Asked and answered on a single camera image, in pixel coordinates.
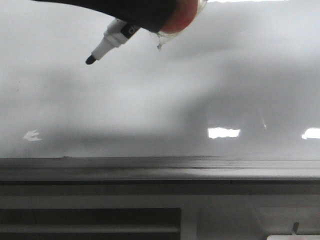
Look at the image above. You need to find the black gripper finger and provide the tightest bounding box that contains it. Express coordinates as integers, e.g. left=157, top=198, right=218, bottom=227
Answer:
left=32, top=0, right=177, bottom=34

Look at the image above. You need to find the white black whiteboard marker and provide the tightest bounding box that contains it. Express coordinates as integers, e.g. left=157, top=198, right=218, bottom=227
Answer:
left=85, top=18, right=140, bottom=65

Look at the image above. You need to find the white whiteboard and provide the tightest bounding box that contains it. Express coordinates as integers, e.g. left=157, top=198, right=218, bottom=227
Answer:
left=0, top=0, right=320, bottom=159

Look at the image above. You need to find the grey aluminium whiteboard tray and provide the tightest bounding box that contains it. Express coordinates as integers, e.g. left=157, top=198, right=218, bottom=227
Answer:
left=0, top=156, right=320, bottom=184

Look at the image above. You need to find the white box at bottom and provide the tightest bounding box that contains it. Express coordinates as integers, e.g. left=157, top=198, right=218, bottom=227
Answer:
left=266, top=234, right=320, bottom=240

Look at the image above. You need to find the dark slatted vent panel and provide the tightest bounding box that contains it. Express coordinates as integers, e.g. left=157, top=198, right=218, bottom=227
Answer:
left=0, top=208, right=182, bottom=240

